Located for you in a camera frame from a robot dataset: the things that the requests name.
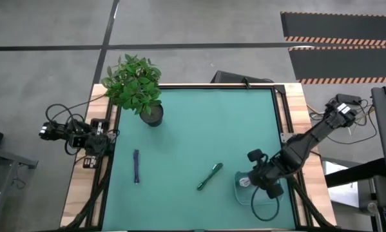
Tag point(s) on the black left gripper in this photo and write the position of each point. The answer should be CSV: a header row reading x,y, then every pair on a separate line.
x,y
96,145

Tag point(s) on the black flat box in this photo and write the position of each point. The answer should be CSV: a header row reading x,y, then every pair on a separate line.
x,y
231,77

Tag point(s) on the black power adapter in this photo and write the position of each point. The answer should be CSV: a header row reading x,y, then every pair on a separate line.
x,y
347,98

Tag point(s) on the black hazard striped floor mat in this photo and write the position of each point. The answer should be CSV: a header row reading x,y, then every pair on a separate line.
x,y
341,25
344,64

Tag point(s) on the potted green plant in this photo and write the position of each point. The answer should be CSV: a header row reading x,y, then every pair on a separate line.
x,y
134,83

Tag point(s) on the blue pen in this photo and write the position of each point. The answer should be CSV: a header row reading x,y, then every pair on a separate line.
x,y
136,166

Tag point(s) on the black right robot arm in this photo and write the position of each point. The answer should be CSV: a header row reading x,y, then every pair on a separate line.
x,y
308,138

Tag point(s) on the grey side table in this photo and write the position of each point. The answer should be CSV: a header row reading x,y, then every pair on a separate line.
x,y
5,158

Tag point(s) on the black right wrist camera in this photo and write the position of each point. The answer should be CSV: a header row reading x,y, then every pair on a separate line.
x,y
255,155

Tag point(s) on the wood table frame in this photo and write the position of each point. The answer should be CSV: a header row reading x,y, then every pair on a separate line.
x,y
295,96

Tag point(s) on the teal plastic bin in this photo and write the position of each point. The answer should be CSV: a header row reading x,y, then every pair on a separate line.
x,y
244,197

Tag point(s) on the black beam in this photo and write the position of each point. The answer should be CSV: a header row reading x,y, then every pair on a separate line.
x,y
353,172

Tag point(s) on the black table edge clamp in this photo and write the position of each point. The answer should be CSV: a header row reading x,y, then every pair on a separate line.
x,y
247,83

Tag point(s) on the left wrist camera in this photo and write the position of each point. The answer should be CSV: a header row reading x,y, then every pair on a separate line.
x,y
78,141

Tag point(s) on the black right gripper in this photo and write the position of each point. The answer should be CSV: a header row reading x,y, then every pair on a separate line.
x,y
266,177

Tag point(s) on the white sheet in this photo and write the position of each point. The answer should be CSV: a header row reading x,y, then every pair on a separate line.
x,y
341,193

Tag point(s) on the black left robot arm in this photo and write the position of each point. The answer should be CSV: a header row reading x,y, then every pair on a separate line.
x,y
60,130

